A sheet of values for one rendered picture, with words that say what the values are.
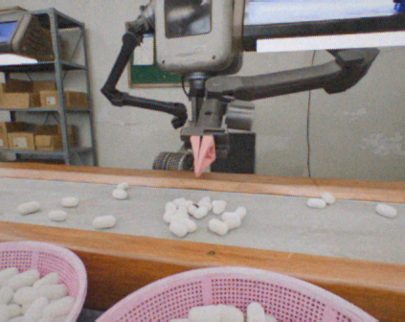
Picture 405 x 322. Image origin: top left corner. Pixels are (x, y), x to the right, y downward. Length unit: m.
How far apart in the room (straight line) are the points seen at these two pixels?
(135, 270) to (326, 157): 2.38
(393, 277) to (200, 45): 0.93
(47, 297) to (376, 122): 2.61
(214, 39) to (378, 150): 2.03
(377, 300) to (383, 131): 2.42
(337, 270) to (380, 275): 0.04
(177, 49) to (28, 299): 0.95
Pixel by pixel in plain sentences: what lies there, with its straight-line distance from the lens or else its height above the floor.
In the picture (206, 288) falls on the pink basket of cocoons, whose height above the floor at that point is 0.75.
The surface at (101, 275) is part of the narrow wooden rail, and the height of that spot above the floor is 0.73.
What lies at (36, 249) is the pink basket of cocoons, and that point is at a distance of 0.42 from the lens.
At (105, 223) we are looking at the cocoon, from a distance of 0.48.
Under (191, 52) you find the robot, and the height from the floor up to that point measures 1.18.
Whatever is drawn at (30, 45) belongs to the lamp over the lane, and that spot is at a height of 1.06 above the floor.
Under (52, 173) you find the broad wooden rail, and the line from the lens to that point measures 0.90.
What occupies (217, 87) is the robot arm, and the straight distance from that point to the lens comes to 0.63.
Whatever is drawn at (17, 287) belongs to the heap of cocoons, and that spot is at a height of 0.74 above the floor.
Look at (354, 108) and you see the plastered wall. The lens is 2.63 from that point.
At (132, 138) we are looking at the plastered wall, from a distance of 2.88.
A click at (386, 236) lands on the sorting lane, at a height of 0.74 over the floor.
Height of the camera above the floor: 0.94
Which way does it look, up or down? 11 degrees down
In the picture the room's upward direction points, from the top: straight up
